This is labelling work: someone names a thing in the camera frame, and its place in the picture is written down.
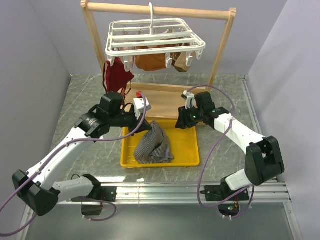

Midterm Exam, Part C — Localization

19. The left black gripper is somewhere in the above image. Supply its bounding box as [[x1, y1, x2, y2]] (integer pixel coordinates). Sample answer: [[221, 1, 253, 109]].
[[109, 107, 152, 137]]

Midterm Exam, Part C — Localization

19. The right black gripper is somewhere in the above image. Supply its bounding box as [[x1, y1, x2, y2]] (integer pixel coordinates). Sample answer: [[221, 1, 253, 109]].
[[174, 104, 204, 130]]

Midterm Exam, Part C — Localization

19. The grey striped underwear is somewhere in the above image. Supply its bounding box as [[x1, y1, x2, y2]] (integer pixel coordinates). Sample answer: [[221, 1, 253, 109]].
[[133, 121, 174, 164]]

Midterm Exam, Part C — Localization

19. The red underwear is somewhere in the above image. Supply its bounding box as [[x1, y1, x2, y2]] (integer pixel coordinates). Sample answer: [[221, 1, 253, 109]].
[[102, 57, 135, 98]]

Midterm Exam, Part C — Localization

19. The white plastic clip hanger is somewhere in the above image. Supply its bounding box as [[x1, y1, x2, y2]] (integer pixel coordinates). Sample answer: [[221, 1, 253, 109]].
[[105, 3, 206, 72]]

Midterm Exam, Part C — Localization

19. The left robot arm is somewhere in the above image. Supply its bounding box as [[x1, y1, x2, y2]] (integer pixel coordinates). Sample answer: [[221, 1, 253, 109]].
[[12, 92, 151, 216]]

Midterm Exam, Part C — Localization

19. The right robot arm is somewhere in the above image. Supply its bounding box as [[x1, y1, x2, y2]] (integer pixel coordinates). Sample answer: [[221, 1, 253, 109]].
[[175, 90, 285, 200]]

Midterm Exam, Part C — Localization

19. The orange underwear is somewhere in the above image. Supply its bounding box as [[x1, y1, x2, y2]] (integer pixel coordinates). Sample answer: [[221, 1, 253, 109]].
[[135, 53, 166, 72]]

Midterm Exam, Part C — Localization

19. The yellow plastic tray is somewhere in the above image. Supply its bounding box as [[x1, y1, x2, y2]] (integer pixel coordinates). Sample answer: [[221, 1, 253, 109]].
[[120, 118, 200, 168]]

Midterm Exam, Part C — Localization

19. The wooden hanging rack stand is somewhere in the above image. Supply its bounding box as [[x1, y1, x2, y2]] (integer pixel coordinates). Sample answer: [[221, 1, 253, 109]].
[[80, 0, 237, 127]]

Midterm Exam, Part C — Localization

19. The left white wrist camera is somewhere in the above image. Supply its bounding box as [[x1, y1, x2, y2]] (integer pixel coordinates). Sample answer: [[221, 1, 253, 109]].
[[133, 91, 152, 120]]

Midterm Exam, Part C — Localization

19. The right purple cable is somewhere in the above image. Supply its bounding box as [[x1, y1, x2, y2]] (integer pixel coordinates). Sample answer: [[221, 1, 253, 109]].
[[187, 85, 256, 219]]

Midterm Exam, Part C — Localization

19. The aluminium mounting rail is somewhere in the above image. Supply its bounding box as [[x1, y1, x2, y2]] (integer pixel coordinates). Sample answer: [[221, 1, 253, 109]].
[[17, 182, 295, 240]]

